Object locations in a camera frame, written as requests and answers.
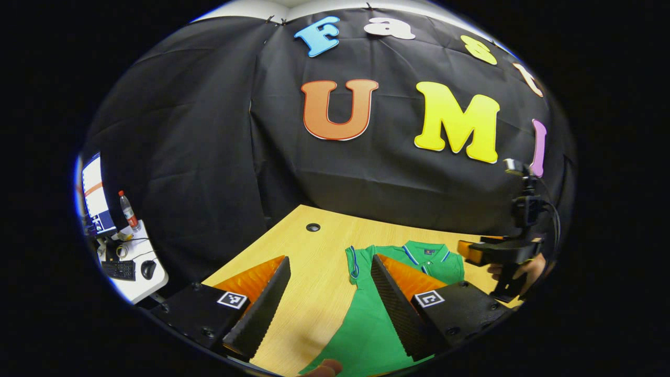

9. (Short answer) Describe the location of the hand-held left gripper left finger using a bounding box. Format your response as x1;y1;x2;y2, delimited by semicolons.
139;256;292;362

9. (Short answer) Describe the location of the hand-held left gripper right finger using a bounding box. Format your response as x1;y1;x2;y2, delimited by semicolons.
370;254;511;362

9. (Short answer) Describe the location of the green T-shirt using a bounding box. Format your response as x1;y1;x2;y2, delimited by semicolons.
298;240;466;377

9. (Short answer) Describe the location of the white side desk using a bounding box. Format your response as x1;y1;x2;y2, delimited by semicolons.
96;220;170;305

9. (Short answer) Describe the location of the black keyboard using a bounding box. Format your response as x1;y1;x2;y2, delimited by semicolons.
100;260;137;282

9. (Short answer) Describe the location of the black backdrop cloth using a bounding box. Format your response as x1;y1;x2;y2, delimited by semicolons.
79;5;576;309

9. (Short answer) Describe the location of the clear bottle with red label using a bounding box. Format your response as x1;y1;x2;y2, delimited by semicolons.
118;190;140;232

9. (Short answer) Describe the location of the computer monitor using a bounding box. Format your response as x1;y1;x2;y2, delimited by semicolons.
80;152;118;237

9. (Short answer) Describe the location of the black cable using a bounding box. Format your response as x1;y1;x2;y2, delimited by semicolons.
539;202;562;257

